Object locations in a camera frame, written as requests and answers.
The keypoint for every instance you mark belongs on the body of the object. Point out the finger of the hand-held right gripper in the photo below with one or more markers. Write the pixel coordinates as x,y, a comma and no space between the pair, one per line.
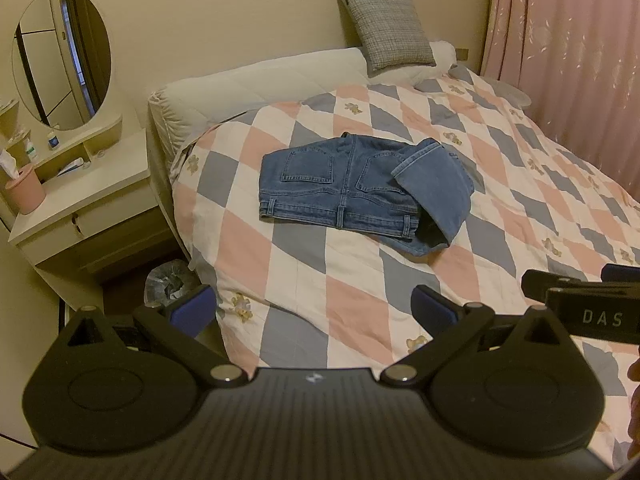
545,282
622,274

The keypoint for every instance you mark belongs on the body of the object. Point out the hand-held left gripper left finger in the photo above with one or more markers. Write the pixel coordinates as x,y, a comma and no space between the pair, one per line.
192,310

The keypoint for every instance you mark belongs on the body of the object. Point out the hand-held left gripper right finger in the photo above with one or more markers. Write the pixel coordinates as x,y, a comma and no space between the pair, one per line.
432,310

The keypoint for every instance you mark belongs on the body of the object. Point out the blue denim jeans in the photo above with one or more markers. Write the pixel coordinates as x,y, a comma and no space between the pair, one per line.
320,185

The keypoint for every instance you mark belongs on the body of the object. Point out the person's right hand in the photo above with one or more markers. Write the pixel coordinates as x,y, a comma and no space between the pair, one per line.
635,372

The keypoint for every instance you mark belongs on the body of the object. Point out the trash bin with clear bag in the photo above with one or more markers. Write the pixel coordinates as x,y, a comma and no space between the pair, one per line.
167,280

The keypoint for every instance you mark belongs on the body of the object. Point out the checkered pink grey quilt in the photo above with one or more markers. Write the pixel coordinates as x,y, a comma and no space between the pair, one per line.
350,275

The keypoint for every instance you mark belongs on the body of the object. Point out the drawer key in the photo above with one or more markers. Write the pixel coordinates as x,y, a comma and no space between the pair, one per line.
76,222

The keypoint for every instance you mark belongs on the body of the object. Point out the cream dressing table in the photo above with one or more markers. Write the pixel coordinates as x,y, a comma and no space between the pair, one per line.
100,195

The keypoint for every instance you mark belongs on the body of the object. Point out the white tube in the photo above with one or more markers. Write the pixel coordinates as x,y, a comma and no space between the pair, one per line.
70,166

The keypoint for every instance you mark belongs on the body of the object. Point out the pink tissue holder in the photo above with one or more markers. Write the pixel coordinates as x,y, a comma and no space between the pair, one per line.
25,190

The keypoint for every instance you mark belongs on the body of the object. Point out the small blue cap bottle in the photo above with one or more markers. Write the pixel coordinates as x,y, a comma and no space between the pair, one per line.
53,141

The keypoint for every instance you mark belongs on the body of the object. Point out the white quilted bed cushion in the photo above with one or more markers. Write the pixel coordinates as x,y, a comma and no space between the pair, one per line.
240,90

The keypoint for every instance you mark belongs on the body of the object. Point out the green white bottle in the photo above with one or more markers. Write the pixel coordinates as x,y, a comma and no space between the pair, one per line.
30,149

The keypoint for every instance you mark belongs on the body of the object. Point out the pink curtain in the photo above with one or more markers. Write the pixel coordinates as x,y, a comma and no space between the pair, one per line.
565,40

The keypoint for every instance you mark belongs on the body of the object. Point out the white pillow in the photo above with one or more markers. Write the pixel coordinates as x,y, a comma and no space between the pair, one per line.
425,67

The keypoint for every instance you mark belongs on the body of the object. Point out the oval mirror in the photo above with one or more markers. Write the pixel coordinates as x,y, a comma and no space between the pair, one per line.
60,57

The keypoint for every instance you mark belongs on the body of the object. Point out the grey woven pillow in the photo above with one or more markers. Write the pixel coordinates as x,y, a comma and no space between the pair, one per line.
390,27

